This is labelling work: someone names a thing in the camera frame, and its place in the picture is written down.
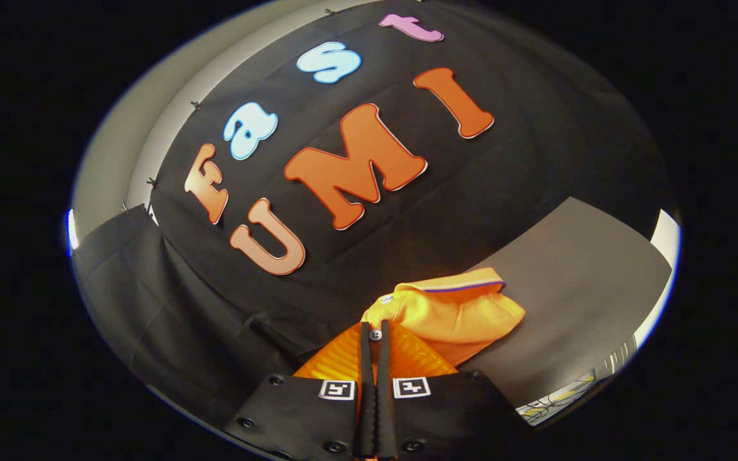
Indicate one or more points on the yellow polo shirt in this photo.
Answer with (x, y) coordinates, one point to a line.
(459, 314)

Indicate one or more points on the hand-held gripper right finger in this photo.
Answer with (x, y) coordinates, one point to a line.
(384, 397)

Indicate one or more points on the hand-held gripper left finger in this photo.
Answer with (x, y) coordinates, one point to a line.
(365, 397)

